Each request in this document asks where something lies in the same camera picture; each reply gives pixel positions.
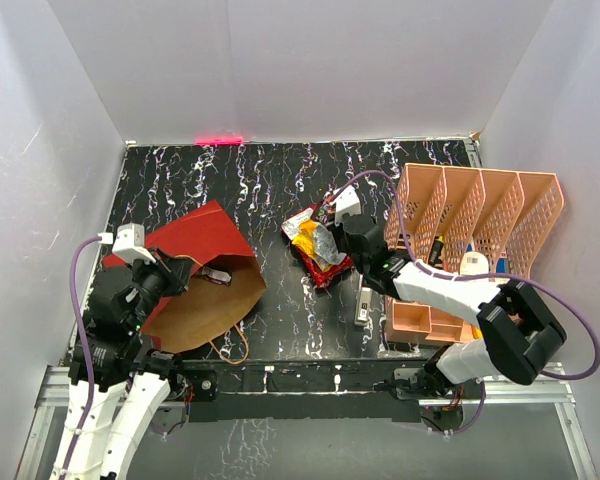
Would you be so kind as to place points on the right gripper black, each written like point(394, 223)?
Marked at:
point(339, 228)

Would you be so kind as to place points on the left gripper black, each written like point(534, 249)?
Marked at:
point(175, 269)

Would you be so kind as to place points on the white wrapper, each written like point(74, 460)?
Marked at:
point(327, 253)

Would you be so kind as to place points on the brown purple candy packet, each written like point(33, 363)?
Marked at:
point(216, 276)

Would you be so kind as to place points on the red brown paper bag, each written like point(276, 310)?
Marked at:
point(206, 311)

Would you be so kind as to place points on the yellow snack packet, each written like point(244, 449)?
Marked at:
point(304, 240)

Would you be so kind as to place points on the red cookie snack bag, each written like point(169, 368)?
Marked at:
point(322, 279)

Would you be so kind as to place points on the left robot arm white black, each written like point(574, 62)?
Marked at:
point(116, 388)

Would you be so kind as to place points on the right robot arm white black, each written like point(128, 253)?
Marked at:
point(520, 334)

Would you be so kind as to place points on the black silver stapler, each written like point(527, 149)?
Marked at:
point(363, 304)

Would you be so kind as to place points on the black yellow marker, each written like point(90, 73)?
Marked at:
point(434, 258)

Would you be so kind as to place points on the white lotion bottle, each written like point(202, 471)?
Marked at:
point(474, 263)

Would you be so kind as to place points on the peach plastic desk organizer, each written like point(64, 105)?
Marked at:
point(504, 215)

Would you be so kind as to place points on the pink tape strip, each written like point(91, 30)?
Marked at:
point(219, 140)

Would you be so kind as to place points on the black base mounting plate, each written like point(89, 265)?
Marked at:
point(302, 389)

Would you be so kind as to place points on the blue small box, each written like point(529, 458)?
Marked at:
point(502, 265)

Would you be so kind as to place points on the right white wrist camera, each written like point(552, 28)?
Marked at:
point(347, 203)

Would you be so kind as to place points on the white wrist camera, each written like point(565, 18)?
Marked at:
point(128, 244)
point(347, 203)

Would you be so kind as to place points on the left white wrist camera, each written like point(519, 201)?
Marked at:
point(128, 244)

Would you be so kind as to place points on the aluminium front rail frame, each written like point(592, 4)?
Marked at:
point(496, 390)

